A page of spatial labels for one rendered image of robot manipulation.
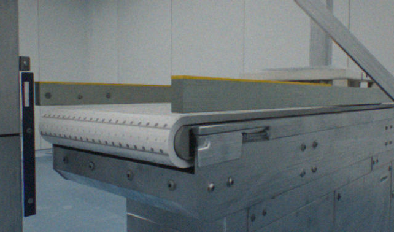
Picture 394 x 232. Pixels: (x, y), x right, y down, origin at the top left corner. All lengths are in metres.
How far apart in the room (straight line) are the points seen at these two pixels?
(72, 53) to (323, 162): 5.96
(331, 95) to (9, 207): 0.50
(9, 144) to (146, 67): 4.92
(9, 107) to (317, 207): 0.55
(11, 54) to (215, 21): 4.17
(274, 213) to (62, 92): 0.36
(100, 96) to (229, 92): 0.27
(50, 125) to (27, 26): 5.62
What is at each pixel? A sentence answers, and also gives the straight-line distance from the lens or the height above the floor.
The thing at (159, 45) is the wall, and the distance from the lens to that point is 5.27.
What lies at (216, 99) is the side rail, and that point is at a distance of 0.36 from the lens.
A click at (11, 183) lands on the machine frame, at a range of 0.56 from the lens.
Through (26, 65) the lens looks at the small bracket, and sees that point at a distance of 0.56.
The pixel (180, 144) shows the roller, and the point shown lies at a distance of 0.34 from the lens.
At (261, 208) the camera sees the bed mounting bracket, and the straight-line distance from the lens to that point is 0.54.
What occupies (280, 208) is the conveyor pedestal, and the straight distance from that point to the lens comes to 0.59.
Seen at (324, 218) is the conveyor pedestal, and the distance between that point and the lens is 0.78.
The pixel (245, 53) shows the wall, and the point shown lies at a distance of 4.31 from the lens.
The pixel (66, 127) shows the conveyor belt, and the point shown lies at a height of 0.92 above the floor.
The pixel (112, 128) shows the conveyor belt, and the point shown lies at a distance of 0.40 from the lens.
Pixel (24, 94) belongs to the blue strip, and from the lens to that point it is 0.55.
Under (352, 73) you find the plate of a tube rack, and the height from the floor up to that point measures 1.01.
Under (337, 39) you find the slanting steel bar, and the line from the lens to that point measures 0.52.
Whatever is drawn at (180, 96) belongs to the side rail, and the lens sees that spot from 0.33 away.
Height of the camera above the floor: 0.96
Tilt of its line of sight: 3 degrees down
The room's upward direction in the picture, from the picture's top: straight up
